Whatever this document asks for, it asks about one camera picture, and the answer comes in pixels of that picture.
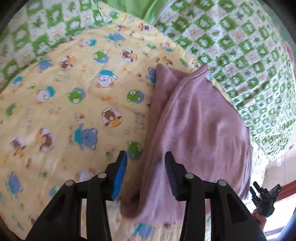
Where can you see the person's right hand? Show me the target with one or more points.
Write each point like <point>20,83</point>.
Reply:
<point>261,220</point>

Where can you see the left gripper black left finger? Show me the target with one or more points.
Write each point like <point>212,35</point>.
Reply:
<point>103,187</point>

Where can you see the green checkered frog quilt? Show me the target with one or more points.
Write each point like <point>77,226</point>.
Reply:
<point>244,52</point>

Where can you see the green checkered pillow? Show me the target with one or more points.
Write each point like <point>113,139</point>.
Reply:
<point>30,29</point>

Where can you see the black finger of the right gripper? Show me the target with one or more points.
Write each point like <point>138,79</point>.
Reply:
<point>255,198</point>
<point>259,186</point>

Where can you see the pink knitted sweater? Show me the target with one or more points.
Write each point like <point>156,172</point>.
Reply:
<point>190,118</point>

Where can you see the yellow cartoon bear bedsheet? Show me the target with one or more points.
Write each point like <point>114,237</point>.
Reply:
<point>68,114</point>

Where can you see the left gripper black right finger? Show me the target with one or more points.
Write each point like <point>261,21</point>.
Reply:
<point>187,187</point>

